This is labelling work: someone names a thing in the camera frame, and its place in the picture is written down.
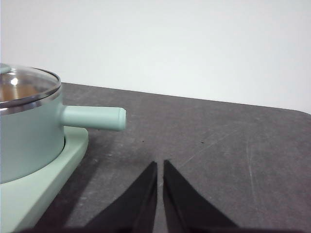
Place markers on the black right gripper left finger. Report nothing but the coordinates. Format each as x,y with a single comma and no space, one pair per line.
136,206

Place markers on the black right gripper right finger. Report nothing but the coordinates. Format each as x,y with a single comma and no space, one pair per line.
184,206

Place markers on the glass lid with green knob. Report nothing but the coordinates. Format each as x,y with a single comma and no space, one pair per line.
29,80

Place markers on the green breakfast machine base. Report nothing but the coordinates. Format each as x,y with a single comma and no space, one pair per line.
36,194

